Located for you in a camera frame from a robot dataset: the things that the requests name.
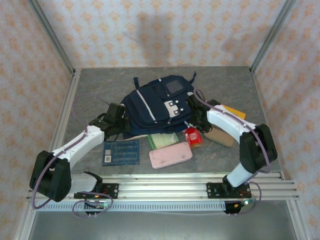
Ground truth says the tan oval pouch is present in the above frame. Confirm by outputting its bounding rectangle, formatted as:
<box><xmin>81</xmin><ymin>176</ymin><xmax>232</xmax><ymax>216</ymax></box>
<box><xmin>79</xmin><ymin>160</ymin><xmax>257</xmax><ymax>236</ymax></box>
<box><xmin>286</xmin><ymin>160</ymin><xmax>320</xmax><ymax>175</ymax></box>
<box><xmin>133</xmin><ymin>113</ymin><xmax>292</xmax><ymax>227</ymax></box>
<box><xmin>203</xmin><ymin>126</ymin><xmax>236</xmax><ymax>148</ymax></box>

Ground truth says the pink pencil case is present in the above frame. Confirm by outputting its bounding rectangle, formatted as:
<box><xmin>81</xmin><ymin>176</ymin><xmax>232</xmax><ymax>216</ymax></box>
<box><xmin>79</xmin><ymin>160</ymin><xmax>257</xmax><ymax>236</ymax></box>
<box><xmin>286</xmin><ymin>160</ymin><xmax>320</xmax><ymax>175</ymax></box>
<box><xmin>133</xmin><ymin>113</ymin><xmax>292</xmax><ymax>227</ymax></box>
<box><xmin>148</xmin><ymin>141</ymin><xmax>194</xmax><ymax>170</ymax></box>

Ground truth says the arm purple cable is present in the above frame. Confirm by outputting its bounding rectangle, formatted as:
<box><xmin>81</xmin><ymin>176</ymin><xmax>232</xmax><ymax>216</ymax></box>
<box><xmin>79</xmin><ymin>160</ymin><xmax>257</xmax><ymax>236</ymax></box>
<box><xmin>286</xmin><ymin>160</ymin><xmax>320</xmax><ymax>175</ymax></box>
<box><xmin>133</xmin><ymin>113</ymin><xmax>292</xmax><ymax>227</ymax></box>
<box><xmin>192</xmin><ymin>88</ymin><xmax>272</xmax><ymax>217</ymax></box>
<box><xmin>31</xmin><ymin>94</ymin><xmax>113</xmax><ymax>219</ymax></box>

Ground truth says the blue booklet with barcodes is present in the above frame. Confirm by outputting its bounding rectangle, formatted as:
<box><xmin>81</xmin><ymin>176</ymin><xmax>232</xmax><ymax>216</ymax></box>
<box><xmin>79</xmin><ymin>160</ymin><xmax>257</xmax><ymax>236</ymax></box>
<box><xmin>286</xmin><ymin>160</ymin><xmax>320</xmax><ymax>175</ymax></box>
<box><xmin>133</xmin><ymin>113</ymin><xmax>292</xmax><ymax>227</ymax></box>
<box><xmin>101</xmin><ymin>139</ymin><xmax>141</xmax><ymax>166</ymax></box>

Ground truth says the right aluminium frame post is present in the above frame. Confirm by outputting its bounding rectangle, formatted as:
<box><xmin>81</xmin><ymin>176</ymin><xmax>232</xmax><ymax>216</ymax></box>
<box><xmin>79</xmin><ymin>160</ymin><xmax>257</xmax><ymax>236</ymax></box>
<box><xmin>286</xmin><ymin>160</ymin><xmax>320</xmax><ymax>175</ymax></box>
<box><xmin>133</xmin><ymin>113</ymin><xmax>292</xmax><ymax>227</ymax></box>
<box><xmin>249</xmin><ymin>0</ymin><xmax>298</xmax><ymax>73</ymax></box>

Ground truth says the white slotted cable duct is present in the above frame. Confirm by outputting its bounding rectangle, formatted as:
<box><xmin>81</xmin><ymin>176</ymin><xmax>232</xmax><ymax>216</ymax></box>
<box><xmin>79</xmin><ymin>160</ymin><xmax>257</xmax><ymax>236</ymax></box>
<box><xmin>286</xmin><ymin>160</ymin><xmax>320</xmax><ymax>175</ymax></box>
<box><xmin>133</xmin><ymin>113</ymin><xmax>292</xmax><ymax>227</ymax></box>
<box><xmin>36</xmin><ymin>201</ymin><xmax>227</xmax><ymax>212</ymax></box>

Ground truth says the navy blue student backpack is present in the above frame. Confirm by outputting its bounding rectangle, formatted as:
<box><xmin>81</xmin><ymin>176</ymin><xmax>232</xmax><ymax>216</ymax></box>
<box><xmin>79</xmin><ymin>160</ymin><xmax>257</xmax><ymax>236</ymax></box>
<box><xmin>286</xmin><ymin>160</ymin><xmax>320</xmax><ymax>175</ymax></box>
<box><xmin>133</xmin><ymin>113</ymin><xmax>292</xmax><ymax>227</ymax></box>
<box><xmin>120</xmin><ymin>71</ymin><xmax>198</xmax><ymax>140</ymax></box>

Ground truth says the wide aluminium mounting rail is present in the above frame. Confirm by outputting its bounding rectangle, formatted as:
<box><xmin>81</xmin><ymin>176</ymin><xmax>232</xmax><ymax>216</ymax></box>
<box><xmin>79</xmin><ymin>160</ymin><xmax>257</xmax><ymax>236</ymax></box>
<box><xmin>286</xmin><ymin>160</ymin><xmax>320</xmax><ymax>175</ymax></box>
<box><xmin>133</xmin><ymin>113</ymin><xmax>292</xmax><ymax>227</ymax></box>
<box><xmin>26</xmin><ymin>181</ymin><xmax>301</xmax><ymax>201</ymax></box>

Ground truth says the green tissue pack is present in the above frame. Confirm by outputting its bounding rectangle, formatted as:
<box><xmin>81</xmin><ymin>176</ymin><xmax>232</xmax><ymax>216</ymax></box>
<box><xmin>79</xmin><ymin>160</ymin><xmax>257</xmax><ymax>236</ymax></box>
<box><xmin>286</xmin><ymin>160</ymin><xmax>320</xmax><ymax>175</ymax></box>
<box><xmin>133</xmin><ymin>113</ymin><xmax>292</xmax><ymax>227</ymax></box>
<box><xmin>147</xmin><ymin>132</ymin><xmax>180</xmax><ymax>151</ymax></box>

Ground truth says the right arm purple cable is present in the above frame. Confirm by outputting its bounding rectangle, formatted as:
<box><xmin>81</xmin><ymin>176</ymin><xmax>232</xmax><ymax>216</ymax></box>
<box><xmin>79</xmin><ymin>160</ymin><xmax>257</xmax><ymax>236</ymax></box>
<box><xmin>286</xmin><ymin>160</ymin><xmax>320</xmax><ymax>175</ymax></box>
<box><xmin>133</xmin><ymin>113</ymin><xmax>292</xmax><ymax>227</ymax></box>
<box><xmin>192</xmin><ymin>88</ymin><xmax>272</xmax><ymax>217</ymax></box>

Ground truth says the yellow cover book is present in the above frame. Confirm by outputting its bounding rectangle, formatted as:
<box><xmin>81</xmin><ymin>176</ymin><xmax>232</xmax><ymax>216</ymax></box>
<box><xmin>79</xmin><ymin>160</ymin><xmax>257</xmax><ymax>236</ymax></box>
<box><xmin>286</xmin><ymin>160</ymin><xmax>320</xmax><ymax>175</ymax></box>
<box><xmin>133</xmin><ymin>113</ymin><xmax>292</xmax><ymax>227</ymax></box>
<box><xmin>222</xmin><ymin>104</ymin><xmax>247</xmax><ymax>120</ymax></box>

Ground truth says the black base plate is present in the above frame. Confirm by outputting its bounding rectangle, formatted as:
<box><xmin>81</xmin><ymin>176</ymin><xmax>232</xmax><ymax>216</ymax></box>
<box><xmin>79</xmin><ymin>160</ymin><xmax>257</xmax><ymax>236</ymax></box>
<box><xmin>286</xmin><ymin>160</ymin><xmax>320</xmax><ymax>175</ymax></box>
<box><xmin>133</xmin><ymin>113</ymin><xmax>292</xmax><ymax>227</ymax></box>
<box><xmin>206</xmin><ymin>182</ymin><xmax>252</xmax><ymax>200</ymax></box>
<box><xmin>74</xmin><ymin>183</ymin><xmax>120</xmax><ymax>200</ymax></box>

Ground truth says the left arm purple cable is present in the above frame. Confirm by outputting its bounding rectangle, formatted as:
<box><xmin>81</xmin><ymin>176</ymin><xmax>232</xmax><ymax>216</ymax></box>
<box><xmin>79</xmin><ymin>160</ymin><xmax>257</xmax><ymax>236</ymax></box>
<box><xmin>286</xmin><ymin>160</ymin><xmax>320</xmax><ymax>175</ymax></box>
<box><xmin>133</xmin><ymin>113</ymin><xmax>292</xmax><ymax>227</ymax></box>
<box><xmin>31</xmin><ymin>94</ymin><xmax>113</xmax><ymax>219</ymax></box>

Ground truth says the aluminium frame leg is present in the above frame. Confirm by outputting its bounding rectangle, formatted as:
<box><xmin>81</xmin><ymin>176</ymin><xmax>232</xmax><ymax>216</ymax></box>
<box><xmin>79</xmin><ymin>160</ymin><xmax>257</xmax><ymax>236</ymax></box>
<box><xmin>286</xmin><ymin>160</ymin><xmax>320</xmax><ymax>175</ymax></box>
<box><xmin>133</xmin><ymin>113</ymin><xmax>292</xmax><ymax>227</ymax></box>
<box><xmin>286</xmin><ymin>199</ymin><xmax>313</xmax><ymax>240</ymax></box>
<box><xmin>13</xmin><ymin>199</ymin><xmax>38</xmax><ymax>240</ymax></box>

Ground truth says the small circuit board with LED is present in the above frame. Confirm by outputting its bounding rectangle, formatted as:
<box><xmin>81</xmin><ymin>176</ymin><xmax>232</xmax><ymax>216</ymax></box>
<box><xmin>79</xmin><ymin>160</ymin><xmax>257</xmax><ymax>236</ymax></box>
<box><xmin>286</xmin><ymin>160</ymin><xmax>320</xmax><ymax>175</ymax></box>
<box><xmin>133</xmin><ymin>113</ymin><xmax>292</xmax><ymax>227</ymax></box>
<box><xmin>234</xmin><ymin>198</ymin><xmax>257</xmax><ymax>209</ymax></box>
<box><xmin>84</xmin><ymin>199</ymin><xmax>109</xmax><ymax>210</ymax></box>

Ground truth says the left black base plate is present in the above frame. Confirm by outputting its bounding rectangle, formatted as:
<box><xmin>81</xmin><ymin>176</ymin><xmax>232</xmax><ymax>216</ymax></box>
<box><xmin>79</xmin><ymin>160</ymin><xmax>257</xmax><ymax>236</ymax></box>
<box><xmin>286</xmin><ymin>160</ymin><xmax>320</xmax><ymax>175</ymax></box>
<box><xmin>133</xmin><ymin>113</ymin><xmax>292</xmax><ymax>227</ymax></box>
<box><xmin>74</xmin><ymin>183</ymin><xmax>120</xmax><ymax>200</ymax></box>

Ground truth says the aluminium side rail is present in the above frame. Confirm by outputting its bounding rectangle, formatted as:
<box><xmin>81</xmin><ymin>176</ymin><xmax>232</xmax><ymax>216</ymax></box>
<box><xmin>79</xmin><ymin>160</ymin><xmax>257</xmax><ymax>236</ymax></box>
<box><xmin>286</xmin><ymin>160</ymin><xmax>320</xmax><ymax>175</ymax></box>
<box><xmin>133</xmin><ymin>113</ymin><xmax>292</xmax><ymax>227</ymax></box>
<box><xmin>39</xmin><ymin>69</ymin><xmax>82</xmax><ymax>181</ymax></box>

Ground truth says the red snack packet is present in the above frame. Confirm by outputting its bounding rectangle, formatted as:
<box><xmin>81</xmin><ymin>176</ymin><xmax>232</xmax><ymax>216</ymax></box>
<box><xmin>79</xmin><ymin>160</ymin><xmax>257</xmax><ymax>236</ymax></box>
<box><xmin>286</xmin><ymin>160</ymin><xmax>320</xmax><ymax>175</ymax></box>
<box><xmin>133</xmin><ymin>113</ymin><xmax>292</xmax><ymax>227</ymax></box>
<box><xmin>184</xmin><ymin>126</ymin><xmax>205</xmax><ymax>149</ymax></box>

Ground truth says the left aluminium frame post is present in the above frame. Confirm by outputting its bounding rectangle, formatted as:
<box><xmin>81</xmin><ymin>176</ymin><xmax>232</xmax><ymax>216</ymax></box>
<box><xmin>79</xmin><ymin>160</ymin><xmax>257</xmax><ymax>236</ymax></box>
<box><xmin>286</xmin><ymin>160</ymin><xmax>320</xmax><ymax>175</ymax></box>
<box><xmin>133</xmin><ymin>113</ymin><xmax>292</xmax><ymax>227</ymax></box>
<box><xmin>26</xmin><ymin>0</ymin><xmax>76</xmax><ymax>75</ymax></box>

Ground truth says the grey metal panel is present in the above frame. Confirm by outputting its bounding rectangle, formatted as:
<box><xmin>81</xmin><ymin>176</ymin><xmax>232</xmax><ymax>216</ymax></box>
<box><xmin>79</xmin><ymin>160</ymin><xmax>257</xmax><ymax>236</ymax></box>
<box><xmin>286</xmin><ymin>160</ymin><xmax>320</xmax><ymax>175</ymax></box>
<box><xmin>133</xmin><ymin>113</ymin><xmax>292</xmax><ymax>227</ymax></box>
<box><xmin>27</xmin><ymin>211</ymin><xmax>298</xmax><ymax>240</ymax></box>

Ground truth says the aluminium frame post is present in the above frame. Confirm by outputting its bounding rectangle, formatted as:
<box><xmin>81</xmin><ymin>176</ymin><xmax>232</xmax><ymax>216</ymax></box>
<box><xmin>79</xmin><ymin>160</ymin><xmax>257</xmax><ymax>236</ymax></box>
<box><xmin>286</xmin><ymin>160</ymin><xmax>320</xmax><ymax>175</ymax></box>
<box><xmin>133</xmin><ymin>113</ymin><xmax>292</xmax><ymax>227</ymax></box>
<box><xmin>249</xmin><ymin>0</ymin><xmax>298</xmax><ymax>73</ymax></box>
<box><xmin>26</xmin><ymin>0</ymin><xmax>76</xmax><ymax>75</ymax></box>

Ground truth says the aluminium table edge rail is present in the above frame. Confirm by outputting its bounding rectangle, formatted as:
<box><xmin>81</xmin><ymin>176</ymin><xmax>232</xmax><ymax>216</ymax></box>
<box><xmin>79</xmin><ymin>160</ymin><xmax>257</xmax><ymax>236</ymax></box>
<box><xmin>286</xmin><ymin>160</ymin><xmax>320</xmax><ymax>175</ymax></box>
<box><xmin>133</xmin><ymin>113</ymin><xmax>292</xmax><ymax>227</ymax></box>
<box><xmin>41</xmin><ymin>172</ymin><xmax>286</xmax><ymax>181</ymax></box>

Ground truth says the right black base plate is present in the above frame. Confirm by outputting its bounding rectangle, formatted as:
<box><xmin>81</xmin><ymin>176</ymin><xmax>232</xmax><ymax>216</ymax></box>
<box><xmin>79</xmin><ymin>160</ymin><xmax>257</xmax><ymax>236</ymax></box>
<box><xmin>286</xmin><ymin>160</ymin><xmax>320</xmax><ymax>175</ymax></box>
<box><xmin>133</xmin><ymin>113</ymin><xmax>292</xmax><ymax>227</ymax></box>
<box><xmin>206</xmin><ymin>182</ymin><xmax>252</xmax><ymax>200</ymax></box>

